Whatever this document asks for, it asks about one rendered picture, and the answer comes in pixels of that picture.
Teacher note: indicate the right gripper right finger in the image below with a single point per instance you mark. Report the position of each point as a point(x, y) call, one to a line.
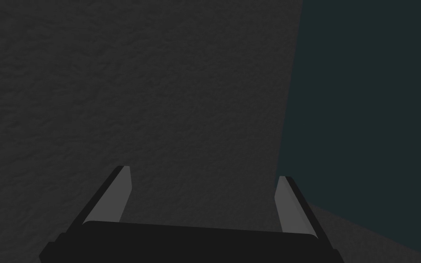
point(292, 210)

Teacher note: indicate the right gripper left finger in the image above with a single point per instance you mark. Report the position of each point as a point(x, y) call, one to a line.
point(113, 197)

